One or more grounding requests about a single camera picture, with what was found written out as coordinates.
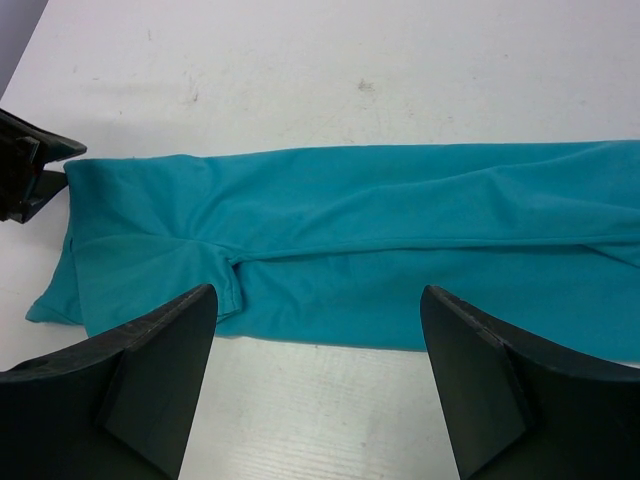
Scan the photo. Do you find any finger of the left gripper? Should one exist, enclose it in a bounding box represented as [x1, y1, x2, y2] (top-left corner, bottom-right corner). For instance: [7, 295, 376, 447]
[1, 110, 87, 162]
[9, 170, 68, 224]

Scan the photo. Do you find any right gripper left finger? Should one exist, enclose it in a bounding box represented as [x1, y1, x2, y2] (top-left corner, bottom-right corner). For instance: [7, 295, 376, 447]
[1, 285, 218, 479]

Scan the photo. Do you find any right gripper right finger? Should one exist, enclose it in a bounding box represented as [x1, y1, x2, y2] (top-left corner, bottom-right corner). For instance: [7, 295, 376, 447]
[420, 286, 639, 479]

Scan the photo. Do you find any teal t shirt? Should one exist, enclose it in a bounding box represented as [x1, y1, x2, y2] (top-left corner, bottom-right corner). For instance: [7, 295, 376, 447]
[27, 140, 639, 363]

